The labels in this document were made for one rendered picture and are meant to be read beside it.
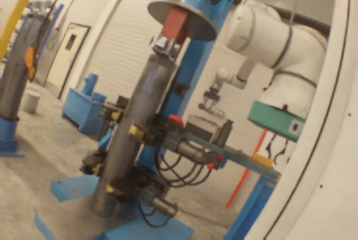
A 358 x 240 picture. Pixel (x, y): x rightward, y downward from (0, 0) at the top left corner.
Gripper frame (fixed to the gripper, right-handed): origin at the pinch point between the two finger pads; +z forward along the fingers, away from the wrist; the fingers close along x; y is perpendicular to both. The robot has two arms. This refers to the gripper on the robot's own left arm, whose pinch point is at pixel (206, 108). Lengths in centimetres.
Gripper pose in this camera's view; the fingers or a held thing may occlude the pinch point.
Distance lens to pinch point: 163.0
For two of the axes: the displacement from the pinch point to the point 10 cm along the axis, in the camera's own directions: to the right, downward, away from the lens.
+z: -4.1, 9.1, 0.0
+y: 3.6, 1.6, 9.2
